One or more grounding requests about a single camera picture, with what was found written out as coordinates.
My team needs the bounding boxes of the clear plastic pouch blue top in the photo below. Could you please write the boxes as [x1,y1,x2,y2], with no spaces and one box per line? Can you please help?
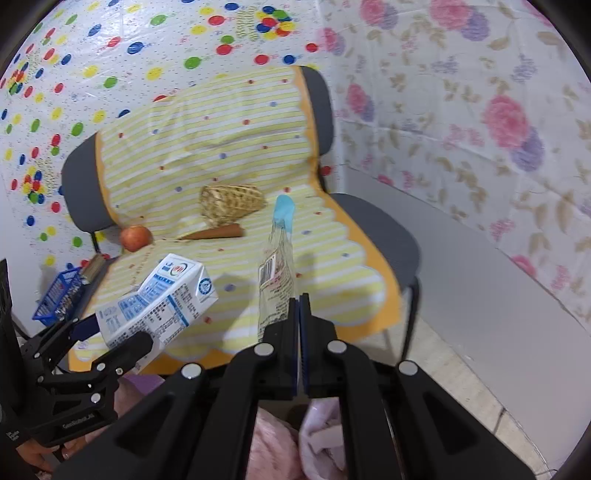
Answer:
[257,195,297,340]

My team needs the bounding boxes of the pink fluffy pants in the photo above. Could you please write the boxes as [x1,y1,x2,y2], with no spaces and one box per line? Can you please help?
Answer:
[113,375,302,480]

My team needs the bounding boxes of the person's left hand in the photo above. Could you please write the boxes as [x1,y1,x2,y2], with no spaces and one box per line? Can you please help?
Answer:
[16,436,90,474]

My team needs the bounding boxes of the woven wicker basket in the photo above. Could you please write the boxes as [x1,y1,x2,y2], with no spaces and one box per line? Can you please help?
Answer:
[199,185,266,227]

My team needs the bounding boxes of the blue plastic basket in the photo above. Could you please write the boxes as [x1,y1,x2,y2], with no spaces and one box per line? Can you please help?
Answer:
[31,267,85,324]

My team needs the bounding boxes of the white blue milk carton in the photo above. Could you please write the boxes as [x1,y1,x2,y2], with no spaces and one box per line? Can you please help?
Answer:
[95,253,220,374]

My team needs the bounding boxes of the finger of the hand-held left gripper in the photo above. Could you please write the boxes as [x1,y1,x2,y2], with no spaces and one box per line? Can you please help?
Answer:
[39,332,155,407]
[21,316,100,365]

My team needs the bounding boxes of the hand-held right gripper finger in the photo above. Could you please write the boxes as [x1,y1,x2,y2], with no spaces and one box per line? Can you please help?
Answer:
[51,298,300,480]
[299,294,536,480]

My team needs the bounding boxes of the grey padded chair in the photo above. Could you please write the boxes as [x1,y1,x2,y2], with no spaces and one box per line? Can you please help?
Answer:
[61,65,422,365]

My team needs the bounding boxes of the red apple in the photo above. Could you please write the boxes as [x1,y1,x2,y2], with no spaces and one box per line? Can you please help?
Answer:
[119,225,153,253]

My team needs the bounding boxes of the floral plastic sheet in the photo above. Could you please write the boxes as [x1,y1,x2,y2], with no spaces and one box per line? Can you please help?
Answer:
[318,0,591,324]

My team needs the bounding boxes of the brown book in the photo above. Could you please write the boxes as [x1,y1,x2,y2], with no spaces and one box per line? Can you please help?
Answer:
[79,253,109,282]

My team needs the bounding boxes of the polka dot plastic sheet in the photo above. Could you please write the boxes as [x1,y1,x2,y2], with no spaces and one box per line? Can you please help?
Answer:
[0,0,342,273]

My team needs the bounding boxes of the yellow striped dotted cloth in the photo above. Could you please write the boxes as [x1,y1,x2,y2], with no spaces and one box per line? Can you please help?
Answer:
[69,65,402,372]

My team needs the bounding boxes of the orange carrot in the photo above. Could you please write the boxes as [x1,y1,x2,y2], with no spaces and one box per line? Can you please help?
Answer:
[178,223,245,241]

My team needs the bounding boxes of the pink plastic bag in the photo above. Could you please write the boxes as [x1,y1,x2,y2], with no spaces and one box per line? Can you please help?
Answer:
[299,399,348,480]

